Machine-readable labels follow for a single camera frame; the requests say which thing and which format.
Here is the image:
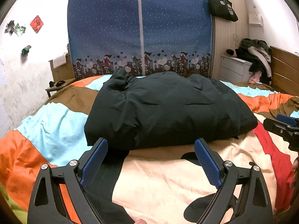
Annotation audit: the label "black padded winter jacket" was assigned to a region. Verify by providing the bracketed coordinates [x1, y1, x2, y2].
[84, 69, 258, 150]

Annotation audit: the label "pile of clothes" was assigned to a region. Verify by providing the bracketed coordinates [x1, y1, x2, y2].
[226, 38, 272, 85]

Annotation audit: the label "person's right hand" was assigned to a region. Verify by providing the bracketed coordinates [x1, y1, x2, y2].
[289, 157, 298, 188]

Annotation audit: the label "wooden headboard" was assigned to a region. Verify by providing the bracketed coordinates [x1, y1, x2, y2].
[270, 46, 299, 96]

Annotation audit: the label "colourful patchwork bed cover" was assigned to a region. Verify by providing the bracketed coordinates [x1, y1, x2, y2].
[1, 76, 296, 223]

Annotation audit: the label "white drawer cabinet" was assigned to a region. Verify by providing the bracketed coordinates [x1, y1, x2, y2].
[219, 55, 253, 83]

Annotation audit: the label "wooden side table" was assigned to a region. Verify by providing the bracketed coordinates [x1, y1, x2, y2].
[45, 78, 77, 98]

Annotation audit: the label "brown cardboard box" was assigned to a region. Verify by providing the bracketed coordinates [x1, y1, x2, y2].
[49, 53, 75, 82]

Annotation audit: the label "wooden wardrobe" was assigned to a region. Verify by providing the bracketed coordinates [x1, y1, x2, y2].
[210, 0, 248, 79]

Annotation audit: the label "white paper bag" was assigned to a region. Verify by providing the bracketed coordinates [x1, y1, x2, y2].
[248, 14, 263, 27]

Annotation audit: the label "black tote bag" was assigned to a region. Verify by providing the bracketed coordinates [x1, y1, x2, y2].
[208, 0, 239, 22]

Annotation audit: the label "blue fabric wardrobe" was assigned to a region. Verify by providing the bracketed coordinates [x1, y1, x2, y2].
[67, 0, 212, 79]

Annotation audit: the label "green wall hook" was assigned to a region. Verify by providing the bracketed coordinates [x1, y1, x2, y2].
[21, 45, 31, 57]

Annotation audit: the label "red paper wall decoration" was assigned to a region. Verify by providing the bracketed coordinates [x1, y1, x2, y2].
[30, 15, 44, 33]

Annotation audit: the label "green black wall stickers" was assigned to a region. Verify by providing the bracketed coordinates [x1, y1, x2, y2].
[4, 20, 26, 36]

